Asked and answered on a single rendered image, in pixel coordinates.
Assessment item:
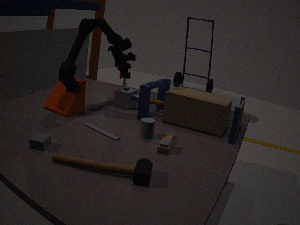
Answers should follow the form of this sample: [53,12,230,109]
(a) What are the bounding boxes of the dark grey cylinder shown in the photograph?
[140,118,155,139]

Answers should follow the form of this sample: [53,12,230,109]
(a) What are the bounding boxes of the grey and red crank handle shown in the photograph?
[120,72,130,91]

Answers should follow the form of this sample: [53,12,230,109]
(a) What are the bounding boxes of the grey flat bar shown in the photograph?
[84,123,120,141]

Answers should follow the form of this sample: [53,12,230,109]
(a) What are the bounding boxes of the black-headed mallet with wooden handle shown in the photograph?
[52,153,153,186]

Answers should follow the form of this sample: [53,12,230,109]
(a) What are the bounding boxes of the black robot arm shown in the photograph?
[58,18,136,92]

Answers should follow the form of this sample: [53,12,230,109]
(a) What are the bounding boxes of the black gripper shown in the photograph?
[114,53,131,79]

